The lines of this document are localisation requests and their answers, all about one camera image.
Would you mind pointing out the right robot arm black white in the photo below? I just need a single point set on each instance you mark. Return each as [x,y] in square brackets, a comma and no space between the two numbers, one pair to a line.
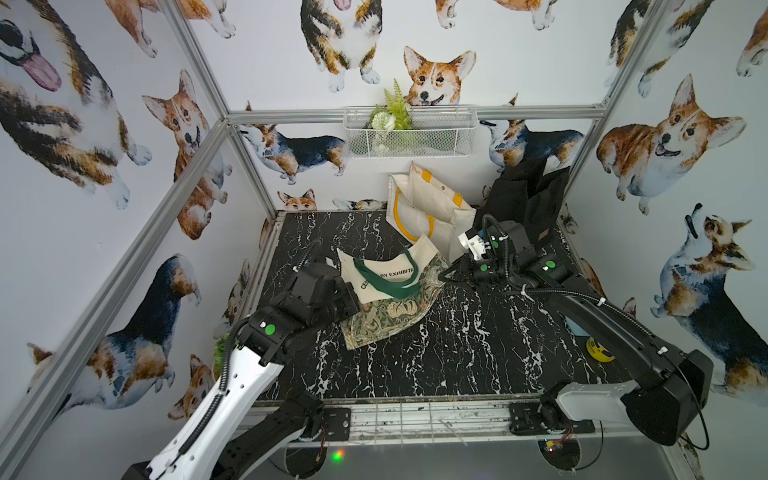
[668,387]

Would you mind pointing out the black canvas tote bag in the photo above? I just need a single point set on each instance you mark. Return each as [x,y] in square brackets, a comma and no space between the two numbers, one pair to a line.
[528,196]

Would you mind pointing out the cream tote bag yellow handles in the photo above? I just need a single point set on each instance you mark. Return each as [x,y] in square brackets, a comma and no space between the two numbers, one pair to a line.
[419,204]

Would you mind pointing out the cream tote bag green handles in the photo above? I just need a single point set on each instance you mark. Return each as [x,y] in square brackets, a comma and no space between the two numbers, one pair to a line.
[394,294]

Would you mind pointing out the white wire wall basket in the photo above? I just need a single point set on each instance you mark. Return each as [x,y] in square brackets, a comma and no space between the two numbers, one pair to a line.
[439,132]

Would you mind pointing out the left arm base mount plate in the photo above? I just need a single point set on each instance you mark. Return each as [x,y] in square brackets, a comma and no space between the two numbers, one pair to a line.
[331,424]

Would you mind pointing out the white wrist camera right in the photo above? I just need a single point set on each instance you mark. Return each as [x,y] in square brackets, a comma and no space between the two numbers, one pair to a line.
[475,243]

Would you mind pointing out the potted green plant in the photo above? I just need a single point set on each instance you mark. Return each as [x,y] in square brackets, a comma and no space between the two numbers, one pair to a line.
[221,355]

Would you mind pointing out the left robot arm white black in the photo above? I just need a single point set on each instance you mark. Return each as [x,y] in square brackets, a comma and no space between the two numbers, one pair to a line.
[258,348]

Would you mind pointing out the artificial fern and white flower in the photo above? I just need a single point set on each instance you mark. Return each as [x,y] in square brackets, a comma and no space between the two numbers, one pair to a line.
[391,123]

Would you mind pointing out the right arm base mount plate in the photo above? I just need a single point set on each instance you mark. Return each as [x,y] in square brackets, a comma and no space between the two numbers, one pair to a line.
[538,419]

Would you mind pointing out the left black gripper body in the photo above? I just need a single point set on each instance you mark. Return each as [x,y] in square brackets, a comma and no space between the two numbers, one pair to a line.
[335,288]

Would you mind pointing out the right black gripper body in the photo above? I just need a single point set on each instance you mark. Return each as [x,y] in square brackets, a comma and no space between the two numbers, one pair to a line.
[482,274]

